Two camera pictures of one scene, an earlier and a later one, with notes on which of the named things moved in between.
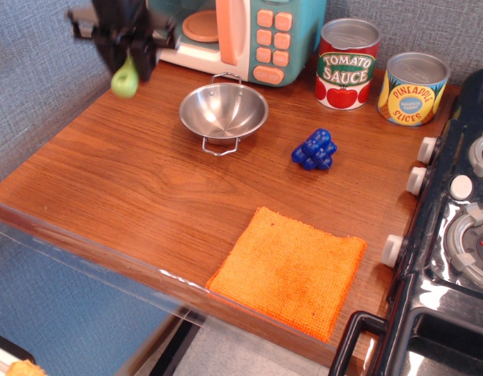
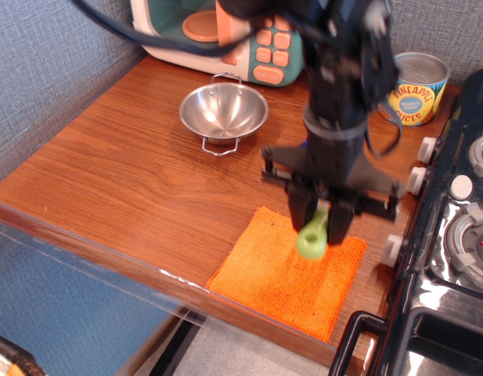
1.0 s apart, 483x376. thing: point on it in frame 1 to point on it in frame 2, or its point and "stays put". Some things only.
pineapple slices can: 412,88 stays put
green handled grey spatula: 124,81 to 312,240
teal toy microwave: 268,41 stays put
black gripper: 117,26 to 336,166
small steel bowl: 222,112 stays put
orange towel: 293,271 stays put
